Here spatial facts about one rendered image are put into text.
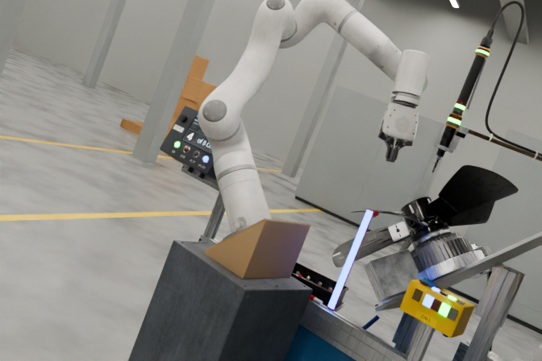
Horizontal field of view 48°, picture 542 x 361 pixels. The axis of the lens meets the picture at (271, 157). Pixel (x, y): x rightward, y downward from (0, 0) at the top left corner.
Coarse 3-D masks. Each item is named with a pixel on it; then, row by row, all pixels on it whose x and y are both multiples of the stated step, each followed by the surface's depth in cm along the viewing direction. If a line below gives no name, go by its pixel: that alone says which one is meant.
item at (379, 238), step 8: (368, 232) 231; (376, 232) 227; (384, 232) 224; (352, 240) 232; (368, 240) 225; (376, 240) 222; (384, 240) 220; (392, 240) 219; (336, 248) 234; (344, 248) 228; (360, 248) 223; (368, 248) 221; (376, 248) 219; (336, 256) 225; (360, 256) 218; (336, 264) 219
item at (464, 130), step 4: (460, 128) 209; (464, 128) 208; (468, 128) 208; (456, 132) 210; (460, 132) 208; (464, 132) 208; (456, 136) 209; (460, 136) 208; (464, 136) 208; (452, 140) 210; (456, 140) 209; (436, 144) 209; (452, 144) 209; (456, 144) 209; (440, 148) 208; (444, 148) 207; (448, 148) 207; (452, 148) 209
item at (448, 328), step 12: (408, 288) 168; (420, 288) 167; (408, 300) 168; (420, 300) 166; (444, 300) 162; (456, 300) 164; (408, 312) 168; (420, 312) 166; (432, 312) 164; (468, 312) 164; (432, 324) 163; (444, 324) 162; (456, 324) 160; (444, 336) 165
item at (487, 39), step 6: (492, 30) 206; (486, 36) 206; (486, 42) 205; (492, 42) 206; (444, 132) 210; (450, 132) 208; (444, 138) 209; (450, 138) 209; (444, 144) 209; (438, 150) 210
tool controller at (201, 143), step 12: (180, 120) 224; (192, 120) 223; (180, 132) 224; (168, 144) 224; (192, 144) 219; (204, 144) 216; (180, 156) 219; (192, 156) 217; (192, 168) 223; (204, 168) 212
